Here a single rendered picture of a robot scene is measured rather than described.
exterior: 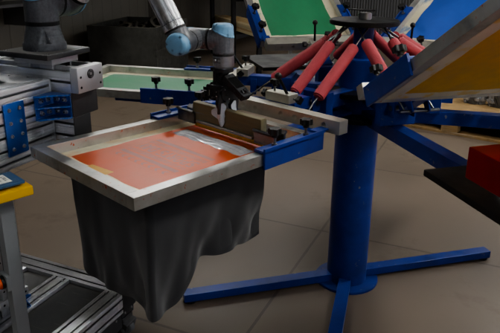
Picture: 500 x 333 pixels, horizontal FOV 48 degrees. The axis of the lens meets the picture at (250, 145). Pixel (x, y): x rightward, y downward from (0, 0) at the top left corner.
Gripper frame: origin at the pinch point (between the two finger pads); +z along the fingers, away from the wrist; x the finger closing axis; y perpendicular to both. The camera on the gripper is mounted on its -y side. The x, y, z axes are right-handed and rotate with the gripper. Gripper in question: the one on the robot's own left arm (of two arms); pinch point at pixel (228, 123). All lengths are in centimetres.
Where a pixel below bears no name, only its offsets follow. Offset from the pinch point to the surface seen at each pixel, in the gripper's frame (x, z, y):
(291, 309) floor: -43, 101, 2
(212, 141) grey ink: 9.1, 4.6, -1.8
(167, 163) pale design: 32.7, 5.3, -6.8
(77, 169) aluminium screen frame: 60, 2, 0
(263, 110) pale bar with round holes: -21.1, -0.5, 2.0
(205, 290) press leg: -19, 96, 37
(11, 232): 78, 20, 10
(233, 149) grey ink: 8.7, 5.0, -12.0
